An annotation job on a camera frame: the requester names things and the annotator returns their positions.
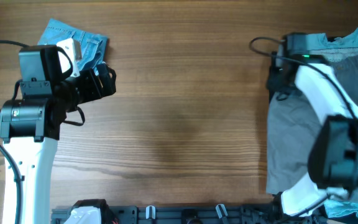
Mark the folded blue denim shorts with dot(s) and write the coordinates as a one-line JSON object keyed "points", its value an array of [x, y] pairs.
{"points": [[93, 46]]}

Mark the black mounting rail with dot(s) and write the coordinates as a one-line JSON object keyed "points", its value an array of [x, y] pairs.
{"points": [[246, 214]]}

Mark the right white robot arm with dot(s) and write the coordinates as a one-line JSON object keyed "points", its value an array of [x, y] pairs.
{"points": [[333, 160]]}

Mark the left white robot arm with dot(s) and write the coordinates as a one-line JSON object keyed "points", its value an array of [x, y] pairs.
{"points": [[30, 126]]}

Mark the light blue shirt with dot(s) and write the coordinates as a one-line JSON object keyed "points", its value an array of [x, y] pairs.
{"points": [[333, 51]]}

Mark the grey shorts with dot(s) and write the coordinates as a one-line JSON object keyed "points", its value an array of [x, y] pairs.
{"points": [[292, 127]]}

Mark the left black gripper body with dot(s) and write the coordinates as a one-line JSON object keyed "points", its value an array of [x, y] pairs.
{"points": [[86, 88]]}

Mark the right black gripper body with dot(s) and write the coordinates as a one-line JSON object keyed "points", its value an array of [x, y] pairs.
{"points": [[275, 79]]}

